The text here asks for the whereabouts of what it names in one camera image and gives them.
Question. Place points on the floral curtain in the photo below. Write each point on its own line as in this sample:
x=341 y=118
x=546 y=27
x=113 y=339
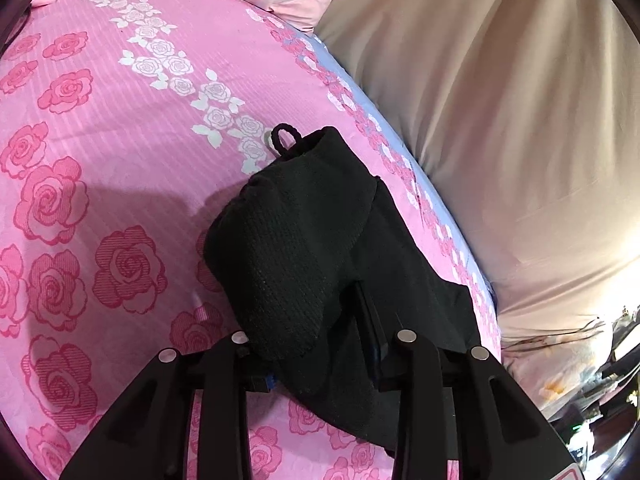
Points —
x=555 y=360

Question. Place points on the pink rose bedsheet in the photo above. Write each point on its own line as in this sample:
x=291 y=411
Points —
x=125 y=170

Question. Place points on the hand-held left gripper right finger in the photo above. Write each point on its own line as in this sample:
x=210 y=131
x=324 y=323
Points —
x=376 y=357

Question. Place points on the black pants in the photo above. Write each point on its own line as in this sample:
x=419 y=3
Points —
x=300 y=240

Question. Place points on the beige cloth drape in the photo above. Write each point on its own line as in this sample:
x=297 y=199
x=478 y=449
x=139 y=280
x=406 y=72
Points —
x=500 y=110

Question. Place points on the dark clutter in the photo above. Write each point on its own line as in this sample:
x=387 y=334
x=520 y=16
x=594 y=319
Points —
x=615 y=375

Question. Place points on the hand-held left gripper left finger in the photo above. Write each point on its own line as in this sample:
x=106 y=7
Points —
x=225 y=390

